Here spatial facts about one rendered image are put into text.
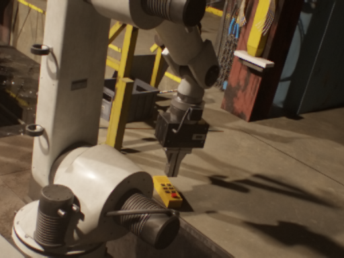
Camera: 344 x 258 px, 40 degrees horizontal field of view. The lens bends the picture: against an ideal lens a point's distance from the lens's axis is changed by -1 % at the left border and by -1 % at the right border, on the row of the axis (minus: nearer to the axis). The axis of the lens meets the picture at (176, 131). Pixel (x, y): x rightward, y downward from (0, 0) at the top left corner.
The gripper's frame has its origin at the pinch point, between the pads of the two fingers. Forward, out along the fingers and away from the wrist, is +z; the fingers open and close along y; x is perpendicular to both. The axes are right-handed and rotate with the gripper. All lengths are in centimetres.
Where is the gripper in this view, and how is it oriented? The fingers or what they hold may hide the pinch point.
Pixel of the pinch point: (171, 168)
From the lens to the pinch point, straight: 240.4
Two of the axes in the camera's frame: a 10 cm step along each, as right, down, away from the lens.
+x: -3.7, -4.4, 8.2
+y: 9.0, 0.4, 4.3
